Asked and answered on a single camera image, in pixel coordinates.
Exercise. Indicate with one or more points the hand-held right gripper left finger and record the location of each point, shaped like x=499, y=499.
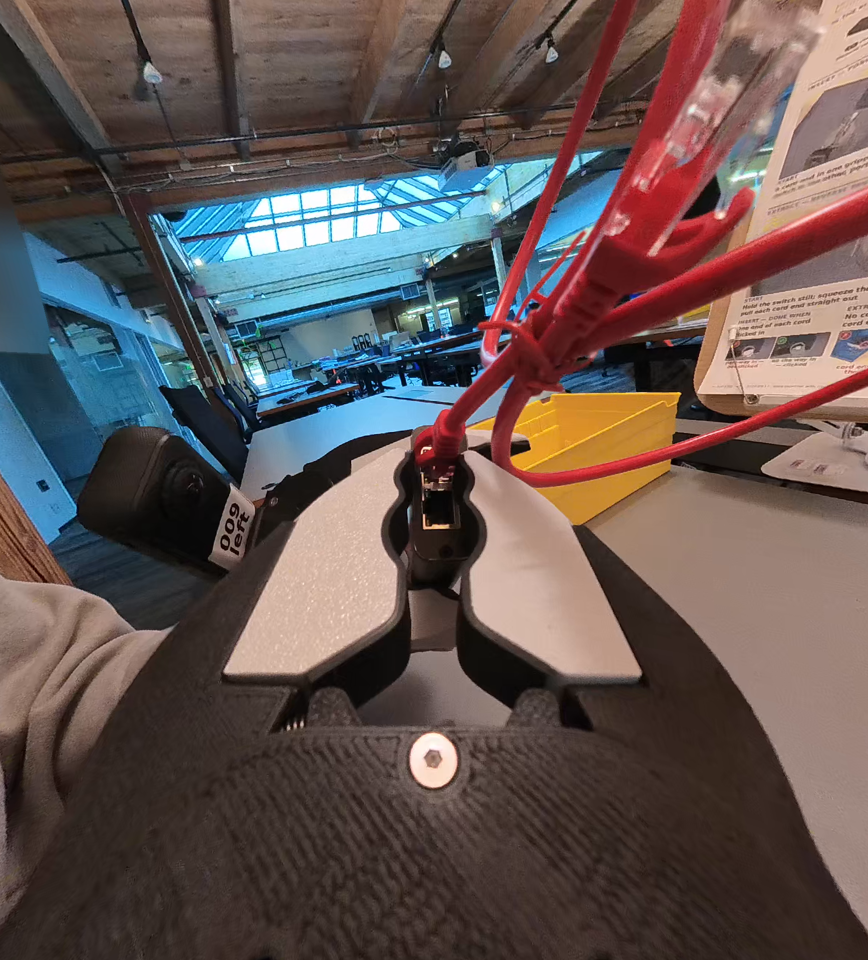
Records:
x=321, y=585

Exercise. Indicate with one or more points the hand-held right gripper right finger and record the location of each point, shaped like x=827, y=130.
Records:
x=546, y=592

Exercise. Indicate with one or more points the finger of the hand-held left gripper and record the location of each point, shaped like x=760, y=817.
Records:
x=434, y=619

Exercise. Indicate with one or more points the black ethernet splitter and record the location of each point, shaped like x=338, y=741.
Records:
x=441, y=555

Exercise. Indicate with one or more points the yellow plastic bin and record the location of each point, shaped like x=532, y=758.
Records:
x=606, y=435

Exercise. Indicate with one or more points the person's left forearm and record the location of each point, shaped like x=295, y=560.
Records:
x=28, y=712

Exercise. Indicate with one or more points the dark office chair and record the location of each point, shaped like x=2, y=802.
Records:
x=208, y=427

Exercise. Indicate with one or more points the grey wood-edged table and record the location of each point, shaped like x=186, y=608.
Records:
x=329, y=435

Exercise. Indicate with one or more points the group of black office chairs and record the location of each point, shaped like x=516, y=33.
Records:
x=434, y=356

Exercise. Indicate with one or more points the instruction sheet on wooden stand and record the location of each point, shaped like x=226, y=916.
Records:
x=710, y=352

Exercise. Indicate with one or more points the grey metal stand base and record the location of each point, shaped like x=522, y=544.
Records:
x=816, y=465

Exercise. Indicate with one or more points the printed instruction sheet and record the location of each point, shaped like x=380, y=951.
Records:
x=816, y=315

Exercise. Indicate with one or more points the white ceiling projector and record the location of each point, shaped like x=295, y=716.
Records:
x=464, y=165

